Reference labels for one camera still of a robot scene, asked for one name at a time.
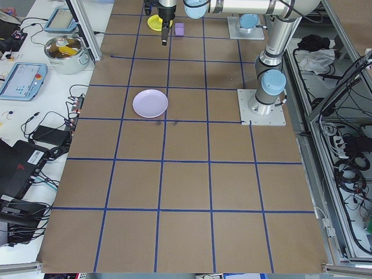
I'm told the black coiled cable bundle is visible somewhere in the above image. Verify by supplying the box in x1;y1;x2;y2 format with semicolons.
334;156;369;194

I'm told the black USB cable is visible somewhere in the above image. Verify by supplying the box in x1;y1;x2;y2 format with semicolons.
22;111;70;140

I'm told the small light blue teach pendant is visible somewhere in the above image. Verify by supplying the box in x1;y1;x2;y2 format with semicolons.
44;8;78;33

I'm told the black power strip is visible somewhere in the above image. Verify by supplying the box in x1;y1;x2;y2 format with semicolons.
66;95;86;131

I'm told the black computer with red logo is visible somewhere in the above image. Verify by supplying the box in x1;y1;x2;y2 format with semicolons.
0;138;50;201

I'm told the white square base plate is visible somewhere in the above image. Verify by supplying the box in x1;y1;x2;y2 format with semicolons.
237;88;288;127
227;16;266;40

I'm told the white power strip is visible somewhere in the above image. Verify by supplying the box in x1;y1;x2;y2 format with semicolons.
331;135;348;159

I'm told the yellow toy food piece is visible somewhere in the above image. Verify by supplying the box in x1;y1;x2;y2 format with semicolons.
58;45;78;56

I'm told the black power adapter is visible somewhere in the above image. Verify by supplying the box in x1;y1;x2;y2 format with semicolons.
31;125;71;145

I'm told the aluminium frame post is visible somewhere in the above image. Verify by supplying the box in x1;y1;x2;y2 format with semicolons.
65;0;102;62

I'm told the black electronics box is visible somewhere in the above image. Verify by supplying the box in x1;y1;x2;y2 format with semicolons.
0;199;52;248

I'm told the black power brick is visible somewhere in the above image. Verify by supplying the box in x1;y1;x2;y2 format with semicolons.
344;135;364;152

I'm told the black cloth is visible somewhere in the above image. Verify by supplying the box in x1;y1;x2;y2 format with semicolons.
296;34;332;51

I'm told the glass pot lid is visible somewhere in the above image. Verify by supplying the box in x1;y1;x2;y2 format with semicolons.
45;34;85;60

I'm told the white cloth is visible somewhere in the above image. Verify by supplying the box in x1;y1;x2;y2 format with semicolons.
299;48;338;75

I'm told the V-shaped metal frame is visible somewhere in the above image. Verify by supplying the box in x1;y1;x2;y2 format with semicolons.
283;0;372;266

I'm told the grey metal bracket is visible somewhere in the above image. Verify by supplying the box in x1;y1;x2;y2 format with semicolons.
321;217;337;238

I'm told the stainless steel pot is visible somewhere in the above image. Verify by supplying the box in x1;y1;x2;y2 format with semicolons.
44;34;90;76

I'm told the yellow bowl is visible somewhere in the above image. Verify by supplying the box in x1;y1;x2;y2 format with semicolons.
147;15;163;31

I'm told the light purple plate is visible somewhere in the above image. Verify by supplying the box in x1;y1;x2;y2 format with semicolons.
133;89;169;119

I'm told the aluminium profile bar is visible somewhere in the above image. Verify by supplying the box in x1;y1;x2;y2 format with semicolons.
0;261;44;276
321;263;372;274

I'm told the blue box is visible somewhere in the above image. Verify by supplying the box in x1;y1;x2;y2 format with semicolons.
222;273;270;279

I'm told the large light blue teach pendant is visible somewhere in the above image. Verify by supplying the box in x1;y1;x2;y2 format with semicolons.
0;62;48;102

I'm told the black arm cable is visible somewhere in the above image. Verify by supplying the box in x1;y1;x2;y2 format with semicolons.
278;0;322;23

